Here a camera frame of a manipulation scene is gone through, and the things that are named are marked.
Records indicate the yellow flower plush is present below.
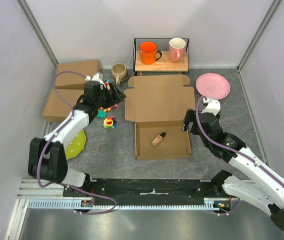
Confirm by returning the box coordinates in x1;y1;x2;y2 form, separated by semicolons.
99;104;118;112

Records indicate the grey slotted cable duct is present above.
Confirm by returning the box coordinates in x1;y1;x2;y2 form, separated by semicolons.
28;199;220;211

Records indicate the cardboard box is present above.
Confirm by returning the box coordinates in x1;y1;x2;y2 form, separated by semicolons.
55;59;101;90
124;74;195;160
42;89;84;123

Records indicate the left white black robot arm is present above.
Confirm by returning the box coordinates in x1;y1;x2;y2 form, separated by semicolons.
28;80;126;197

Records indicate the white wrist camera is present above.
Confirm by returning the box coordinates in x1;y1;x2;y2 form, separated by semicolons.
201;97;220;117
85;72;104;84

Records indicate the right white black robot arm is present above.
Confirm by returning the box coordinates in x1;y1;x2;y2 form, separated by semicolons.
182;109;284;232

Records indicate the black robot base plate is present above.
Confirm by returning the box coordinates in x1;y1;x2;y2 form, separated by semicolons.
63;177;241;206

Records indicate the orange enamel mug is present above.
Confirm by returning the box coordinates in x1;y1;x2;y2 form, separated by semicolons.
139;41;162;65

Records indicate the teal block toy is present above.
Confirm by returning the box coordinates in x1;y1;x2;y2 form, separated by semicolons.
97;110;107;119

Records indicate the brown small bottle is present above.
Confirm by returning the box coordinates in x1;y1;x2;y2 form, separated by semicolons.
151;132;166;148

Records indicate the beige ceramic mug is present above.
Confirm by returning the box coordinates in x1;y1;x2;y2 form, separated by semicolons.
111;63;128;85

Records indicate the pink round plate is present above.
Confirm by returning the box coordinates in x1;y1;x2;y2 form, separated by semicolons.
195;73;230;100

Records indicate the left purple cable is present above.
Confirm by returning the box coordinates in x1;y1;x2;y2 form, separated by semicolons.
37;71;117;216

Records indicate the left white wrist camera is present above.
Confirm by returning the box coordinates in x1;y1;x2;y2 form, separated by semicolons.
85;72;104;84

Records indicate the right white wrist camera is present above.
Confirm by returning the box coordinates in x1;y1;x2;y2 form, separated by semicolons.
201;97;220;117

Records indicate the rainbow flower plush lower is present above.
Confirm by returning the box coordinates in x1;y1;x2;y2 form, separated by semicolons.
103;116;117;130

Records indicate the black wire wooden shelf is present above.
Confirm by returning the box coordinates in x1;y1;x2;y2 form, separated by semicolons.
132;37;190;76

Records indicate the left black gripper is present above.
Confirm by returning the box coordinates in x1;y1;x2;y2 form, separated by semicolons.
95;81;126;110

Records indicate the pink ceramic mug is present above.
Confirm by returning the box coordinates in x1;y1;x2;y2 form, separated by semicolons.
169;37;186;63

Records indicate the green dotted plate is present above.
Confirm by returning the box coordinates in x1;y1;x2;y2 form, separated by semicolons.
65;129;87;160

